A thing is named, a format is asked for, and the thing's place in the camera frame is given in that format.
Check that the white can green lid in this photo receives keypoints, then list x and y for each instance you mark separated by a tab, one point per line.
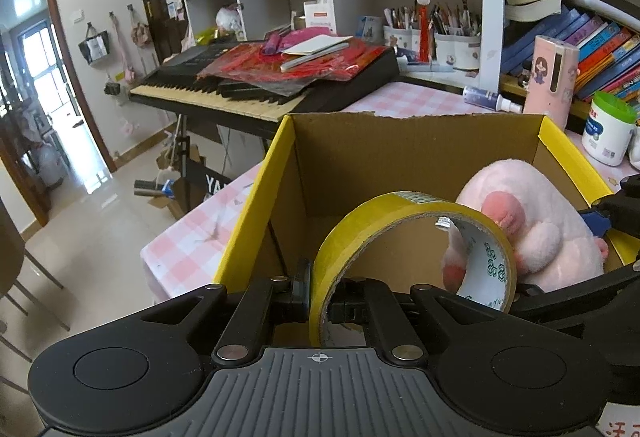
607	132

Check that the white plastic bag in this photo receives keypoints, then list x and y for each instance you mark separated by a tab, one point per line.
230	19

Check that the small black device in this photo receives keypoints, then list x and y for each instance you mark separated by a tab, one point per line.
112	88

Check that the grey notebook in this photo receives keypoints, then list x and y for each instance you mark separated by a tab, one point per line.
305	62

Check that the magenta fabric piece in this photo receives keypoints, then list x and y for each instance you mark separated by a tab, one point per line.
280	39

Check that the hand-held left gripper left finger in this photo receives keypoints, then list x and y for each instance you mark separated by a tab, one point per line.
262	299

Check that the black tote bag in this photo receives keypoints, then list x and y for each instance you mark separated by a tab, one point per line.
94	47

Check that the wooden door frame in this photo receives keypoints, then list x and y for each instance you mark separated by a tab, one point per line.
65	47

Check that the white light switch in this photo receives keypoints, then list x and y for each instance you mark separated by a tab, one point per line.
78	15

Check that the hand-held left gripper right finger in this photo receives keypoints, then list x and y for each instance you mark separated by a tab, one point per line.
382	312

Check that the beige hanging bag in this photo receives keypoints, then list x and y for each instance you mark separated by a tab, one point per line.
141	34

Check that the wooden chair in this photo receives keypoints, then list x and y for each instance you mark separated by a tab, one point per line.
10	257

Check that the small cardboard box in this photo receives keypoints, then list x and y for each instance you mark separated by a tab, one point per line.
165	204

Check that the black electronic keyboard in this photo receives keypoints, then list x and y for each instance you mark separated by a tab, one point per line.
200	97

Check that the pink plush toy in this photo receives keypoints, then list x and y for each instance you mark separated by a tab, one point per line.
500	187

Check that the pink hanging bag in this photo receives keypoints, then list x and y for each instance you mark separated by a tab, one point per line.
129	72

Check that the row of thick colourful books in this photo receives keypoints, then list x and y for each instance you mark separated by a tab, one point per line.
600	52

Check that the small blue white box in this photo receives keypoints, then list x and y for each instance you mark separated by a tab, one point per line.
369	28

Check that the yellow tape roll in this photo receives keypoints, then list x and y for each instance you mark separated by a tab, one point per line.
350	237

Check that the yellow cardboard box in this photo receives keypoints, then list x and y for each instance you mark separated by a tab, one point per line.
375	157

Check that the white carton red label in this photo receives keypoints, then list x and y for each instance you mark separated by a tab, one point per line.
320	19

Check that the white notebook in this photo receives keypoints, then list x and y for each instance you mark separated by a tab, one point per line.
315	44

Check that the white sack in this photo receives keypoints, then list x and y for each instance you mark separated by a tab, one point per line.
52	167

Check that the black keyboard stand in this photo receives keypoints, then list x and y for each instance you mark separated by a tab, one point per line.
200	182

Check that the pink cartoon humidifier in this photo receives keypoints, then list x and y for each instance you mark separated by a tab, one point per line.
550	82

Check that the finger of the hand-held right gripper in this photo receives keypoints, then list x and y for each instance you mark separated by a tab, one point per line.
590	294
622	212

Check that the bunch of pens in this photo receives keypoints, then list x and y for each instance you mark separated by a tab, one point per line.
450	19

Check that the red tassel ornament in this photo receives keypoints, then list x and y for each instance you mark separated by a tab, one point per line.
424	27

